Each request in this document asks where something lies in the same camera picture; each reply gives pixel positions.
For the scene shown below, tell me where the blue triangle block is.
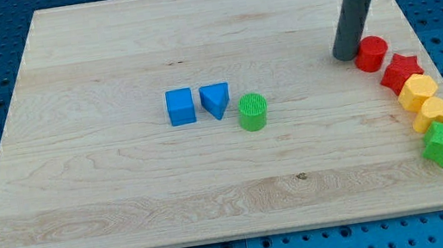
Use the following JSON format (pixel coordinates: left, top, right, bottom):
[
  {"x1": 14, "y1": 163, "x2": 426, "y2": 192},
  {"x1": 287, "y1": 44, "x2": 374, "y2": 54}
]
[{"x1": 199, "y1": 82, "x2": 230, "y2": 120}]

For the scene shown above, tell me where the green cylinder block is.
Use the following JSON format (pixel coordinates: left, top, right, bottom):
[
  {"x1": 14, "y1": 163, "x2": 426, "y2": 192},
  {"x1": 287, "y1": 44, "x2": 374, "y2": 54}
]
[{"x1": 238, "y1": 92, "x2": 268, "y2": 132}]

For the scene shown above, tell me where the blue cube block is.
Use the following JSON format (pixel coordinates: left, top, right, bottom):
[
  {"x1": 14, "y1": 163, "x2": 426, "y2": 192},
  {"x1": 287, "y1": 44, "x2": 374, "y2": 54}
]
[{"x1": 165, "y1": 88, "x2": 197, "y2": 127}]

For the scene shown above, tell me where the wooden board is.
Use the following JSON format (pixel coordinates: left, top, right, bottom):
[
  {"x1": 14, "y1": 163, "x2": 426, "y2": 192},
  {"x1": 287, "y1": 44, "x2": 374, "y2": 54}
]
[{"x1": 0, "y1": 0, "x2": 443, "y2": 248}]

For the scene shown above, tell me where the red cylinder block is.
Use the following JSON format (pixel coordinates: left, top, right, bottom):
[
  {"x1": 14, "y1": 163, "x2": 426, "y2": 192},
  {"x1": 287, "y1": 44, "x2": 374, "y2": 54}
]
[{"x1": 354, "y1": 35, "x2": 388, "y2": 73}]

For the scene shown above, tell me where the red star block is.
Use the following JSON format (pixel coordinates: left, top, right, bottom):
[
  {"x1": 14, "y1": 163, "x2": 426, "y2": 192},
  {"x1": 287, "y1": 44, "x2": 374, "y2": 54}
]
[{"x1": 380, "y1": 53, "x2": 424, "y2": 96}]

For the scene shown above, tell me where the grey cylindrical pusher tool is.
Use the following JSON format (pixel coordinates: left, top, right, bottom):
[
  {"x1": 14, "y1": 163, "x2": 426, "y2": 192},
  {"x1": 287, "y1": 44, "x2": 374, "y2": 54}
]
[{"x1": 332, "y1": 0, "x2": 372, "y2": 62}]

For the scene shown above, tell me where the yellow hexagon block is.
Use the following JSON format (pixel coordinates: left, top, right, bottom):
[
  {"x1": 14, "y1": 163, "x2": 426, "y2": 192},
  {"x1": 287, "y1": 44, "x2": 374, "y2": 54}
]
[{"x1": 397, "y1": 74, "x2": 438, "y2": 112}]

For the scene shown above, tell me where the yellow heart block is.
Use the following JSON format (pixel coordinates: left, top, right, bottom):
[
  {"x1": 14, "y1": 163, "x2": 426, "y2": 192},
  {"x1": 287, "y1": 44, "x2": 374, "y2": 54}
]
[{"x1": 412, "y1": 96, "x2": 443, "y2": 133}]

